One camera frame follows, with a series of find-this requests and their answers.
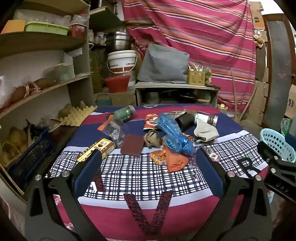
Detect black foam block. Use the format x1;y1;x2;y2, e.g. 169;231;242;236
177;113;196;131

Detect green label jar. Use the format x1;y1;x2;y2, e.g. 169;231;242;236
113;105;136;123

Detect cardboard box with dark label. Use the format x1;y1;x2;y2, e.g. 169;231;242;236
284;85;296;118

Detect cooking oil bottle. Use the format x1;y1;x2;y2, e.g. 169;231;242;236
89;43;105;93

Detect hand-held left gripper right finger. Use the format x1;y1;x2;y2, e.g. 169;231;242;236
195;148;273;241

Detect dark blue plastic crate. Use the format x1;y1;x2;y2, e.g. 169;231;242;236
6;128;53;186

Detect yellow utensil holder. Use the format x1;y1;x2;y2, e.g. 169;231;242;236
187;68;206;86

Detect clear plastic bag orange strip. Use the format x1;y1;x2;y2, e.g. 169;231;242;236
98;113;126;149

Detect grey cushion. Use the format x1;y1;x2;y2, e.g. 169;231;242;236
137;44;190;84

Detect large potato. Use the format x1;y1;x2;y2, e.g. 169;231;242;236
58;103;72;118

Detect brown paper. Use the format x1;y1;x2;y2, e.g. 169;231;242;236
143;130;161;149

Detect small metal pot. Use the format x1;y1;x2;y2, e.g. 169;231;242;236
144;91;161;105

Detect white label jar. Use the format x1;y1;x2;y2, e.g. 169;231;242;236
194;111;219;128

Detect red snack packet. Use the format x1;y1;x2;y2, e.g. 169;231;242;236
143;113;163;130

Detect wooden shelf unit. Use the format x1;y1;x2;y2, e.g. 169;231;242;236
0;0;98;202

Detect thick wooden stick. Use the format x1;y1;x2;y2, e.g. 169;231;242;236
239;83;258;120

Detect yellow egg tray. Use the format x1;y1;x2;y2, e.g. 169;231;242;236
59;105;98;127

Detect purple clear blister pack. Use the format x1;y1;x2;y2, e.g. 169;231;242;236
190;146;221;168

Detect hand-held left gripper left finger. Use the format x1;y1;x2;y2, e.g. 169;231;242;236
25;149;107;241

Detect grey low cabinet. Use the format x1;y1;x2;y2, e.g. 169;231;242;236
134;81;221;108

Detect stainless steel pot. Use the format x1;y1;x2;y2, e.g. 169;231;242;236
104;31;133;53

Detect small red basket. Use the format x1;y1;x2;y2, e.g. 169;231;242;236
69;23;88;38

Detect orange snack wrapper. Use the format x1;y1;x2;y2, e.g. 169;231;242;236
149;149;168;166

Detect sweet potato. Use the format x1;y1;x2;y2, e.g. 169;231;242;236
6;86;27;103
33;78;56;90

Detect grey door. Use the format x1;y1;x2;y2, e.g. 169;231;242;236
264;14;296;131

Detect grey face mask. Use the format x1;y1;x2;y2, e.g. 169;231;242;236
194;120;220;142

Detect brown cardboard box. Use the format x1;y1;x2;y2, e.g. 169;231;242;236
95;91;137;107

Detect orange box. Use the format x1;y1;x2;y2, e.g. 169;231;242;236
1;20;26;34

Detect blue plastic bag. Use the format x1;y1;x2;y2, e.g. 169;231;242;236
157;113;194;155

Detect yellow printed box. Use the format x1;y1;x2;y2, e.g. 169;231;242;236
76;138;116;163

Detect clear plastic container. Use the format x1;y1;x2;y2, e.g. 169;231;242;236
54;62;75;82

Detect thin wooden stick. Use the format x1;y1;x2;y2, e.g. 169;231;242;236
231;68;239;121

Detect green plastic bag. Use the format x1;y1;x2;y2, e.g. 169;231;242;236
281;118;293;136

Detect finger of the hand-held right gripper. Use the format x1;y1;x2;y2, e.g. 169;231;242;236
257;141;296;173

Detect light blue plastic basket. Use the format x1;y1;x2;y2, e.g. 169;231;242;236
259;128;296;163

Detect brown scouring pad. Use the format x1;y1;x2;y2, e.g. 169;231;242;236
120;134;145;156

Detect red woven basket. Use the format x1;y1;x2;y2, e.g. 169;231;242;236
104;75;131;93

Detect black pan wooden handle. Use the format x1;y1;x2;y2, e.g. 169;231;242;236
179;91;210;103

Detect yellow fruits in net bag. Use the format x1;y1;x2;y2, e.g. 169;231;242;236
0;126;28;168

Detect green plastic tray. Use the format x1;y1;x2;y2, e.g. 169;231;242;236
25;21;70;36

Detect red striped hanging cloth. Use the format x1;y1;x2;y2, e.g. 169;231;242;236
121;0;258;114

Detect white bucket red label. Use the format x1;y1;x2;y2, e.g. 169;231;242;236
107;50;138;75

